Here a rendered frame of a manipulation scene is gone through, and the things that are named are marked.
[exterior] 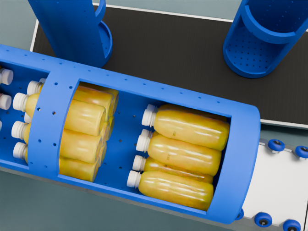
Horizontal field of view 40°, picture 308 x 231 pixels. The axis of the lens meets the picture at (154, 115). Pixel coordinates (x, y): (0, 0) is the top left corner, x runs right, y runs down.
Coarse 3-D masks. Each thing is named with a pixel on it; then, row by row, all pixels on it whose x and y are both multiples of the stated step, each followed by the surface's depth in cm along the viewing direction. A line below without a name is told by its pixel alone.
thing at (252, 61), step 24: (264, 0) 188; (288, 0) 181; (240, 24) 207; (264, 24) 207; (288, 24) 192; (240, 48) 209; (264, 48) 209; (288, 48) 175; (240, 72) 202; (264, 72) 200
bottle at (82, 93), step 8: (40, 88) 100; (80, 88) 99; (88, 88) 100; (80, 96) 98; (88, 96) 98; (96, 96) 98; (104, 96) 99; (112, 96) 100; (104, 104) 98; (112, 104) 103; (104, 120) 100
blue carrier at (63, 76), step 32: (0, 64) 112; (32, 64) 93; (64, 64) 95; (64, 96) 88; (128, 96) 110; (160, 96) 91; (192, 96) 94; (32, 128) 88; (128, 128) 114; (256, 128) 89; (0, 160) 95; (32, 160) 91; (128, 160) 112; (224, 160) 86; (128, 192) 93; (224, 192) 87
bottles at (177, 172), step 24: (0, 72) 107; (0, 96) 111; (24, 120) 103; (24, 144) 102; (144, 144) 102; (168, 144) 100; (192, 144) 101; (72, 168) 99; (96, 168) 104; (144, 168) 106; (168, 168) 104; (192, 168) 101; (216, 168) 99; (144, 192) 99; (168, 192) 98; (192, 192) 98
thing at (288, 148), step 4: (260, 140) 118; (264, 140) 119; (268, 140) 120; (264, 144) 117; (268, 148) 116; (288, 148) 117; (292, 148) 118; (272, 152) 114; (276, 152) 114; (292, 152) 116; (296, 156) 115
